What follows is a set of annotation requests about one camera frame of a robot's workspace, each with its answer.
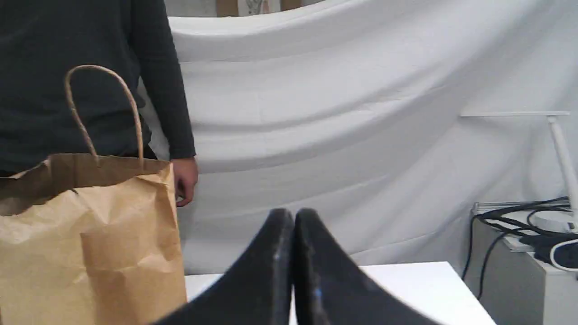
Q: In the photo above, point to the person's left hand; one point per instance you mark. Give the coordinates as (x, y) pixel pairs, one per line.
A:
(186, 177)

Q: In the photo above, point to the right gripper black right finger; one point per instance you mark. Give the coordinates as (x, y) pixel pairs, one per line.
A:
(330, 289)

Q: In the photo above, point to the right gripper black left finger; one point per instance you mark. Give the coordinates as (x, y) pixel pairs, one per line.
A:
(256, 289)

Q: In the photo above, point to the brown paper bag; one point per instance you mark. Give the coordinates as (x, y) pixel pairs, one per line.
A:
(91, 240)

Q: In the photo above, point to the grey side cabinet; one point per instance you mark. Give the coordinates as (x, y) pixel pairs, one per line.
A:
(512, 285)

